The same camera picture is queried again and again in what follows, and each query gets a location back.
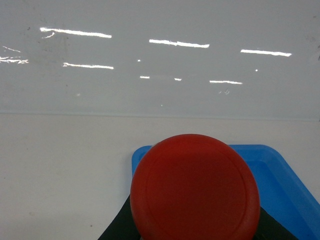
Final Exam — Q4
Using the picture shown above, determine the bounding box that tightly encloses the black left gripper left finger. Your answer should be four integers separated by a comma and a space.
98, 196, 140, 240

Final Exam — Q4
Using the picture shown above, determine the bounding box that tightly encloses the blue plastic tray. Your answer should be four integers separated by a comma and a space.
132, 145, 320, 240

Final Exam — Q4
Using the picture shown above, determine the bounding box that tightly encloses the red mushroom push button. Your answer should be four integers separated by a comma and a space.
130, 134, 260, 240

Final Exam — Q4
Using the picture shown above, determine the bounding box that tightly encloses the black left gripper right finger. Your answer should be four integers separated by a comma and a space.
252, 206, 298, 240

